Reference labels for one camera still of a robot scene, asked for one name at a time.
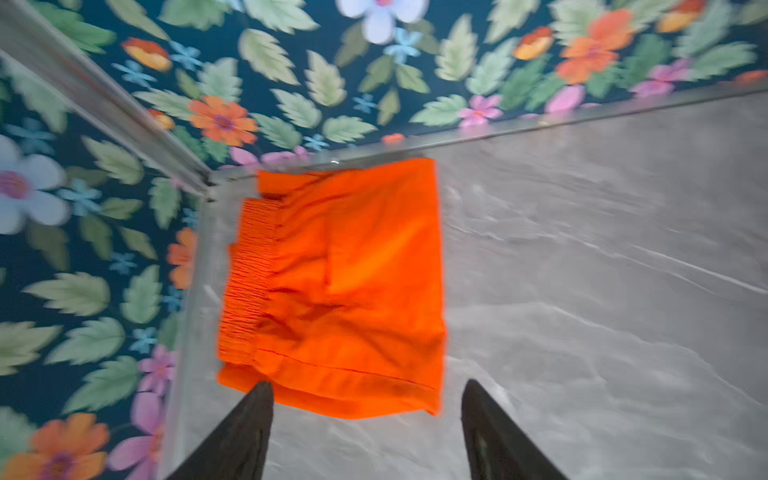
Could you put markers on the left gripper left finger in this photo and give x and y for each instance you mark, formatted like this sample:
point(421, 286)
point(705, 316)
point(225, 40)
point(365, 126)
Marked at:
point(237, 447)

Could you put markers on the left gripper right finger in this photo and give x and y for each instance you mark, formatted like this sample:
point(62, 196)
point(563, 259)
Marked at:
point(497, 448)

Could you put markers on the orange shorts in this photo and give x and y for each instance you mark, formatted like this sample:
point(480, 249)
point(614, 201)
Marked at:
point(335, 292)

